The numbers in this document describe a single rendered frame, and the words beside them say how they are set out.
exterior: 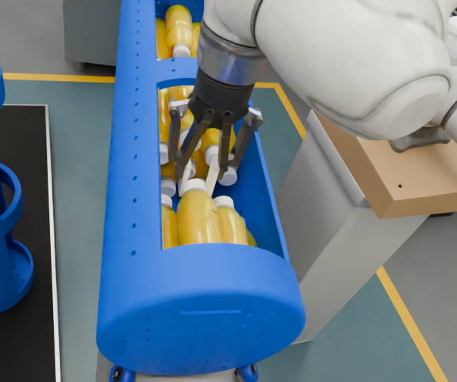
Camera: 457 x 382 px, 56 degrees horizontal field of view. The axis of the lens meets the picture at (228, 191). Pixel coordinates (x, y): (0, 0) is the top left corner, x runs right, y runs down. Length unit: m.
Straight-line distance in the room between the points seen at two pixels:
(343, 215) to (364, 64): 0.82
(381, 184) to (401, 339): 1.29
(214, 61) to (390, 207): 0.60
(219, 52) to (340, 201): 0.72
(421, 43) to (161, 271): 0.35
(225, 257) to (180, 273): 0.06
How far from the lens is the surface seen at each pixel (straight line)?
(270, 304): 0.54
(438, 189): 1.07
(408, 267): 2.47
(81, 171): 2.26
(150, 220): 0.57
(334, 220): 1.18
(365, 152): 1.05
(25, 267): 1.76
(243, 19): 0.45
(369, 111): 0.35
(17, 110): 2.37
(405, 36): 0.36
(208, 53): 0.52
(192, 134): 0.61
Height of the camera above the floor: 1.66
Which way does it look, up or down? 46 degrees down
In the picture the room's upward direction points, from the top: 20 degrees clockwise
